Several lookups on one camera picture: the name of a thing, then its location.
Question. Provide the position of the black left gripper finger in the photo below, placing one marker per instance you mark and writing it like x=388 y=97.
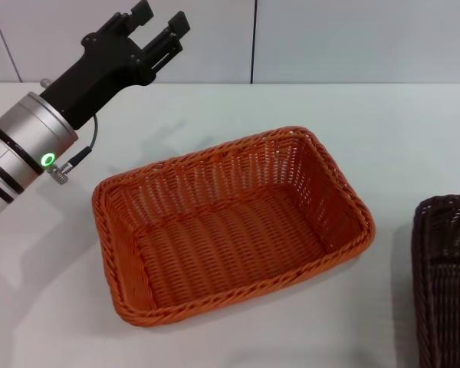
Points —
x=168 y=42
x=136 y=17

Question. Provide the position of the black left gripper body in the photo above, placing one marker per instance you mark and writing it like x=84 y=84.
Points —
x=99 y=73

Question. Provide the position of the orange woven plastic basket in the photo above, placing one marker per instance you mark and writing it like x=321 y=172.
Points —
x=234 y=234

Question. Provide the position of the dark brown woven basket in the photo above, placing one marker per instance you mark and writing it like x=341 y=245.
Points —
x=448 y=291

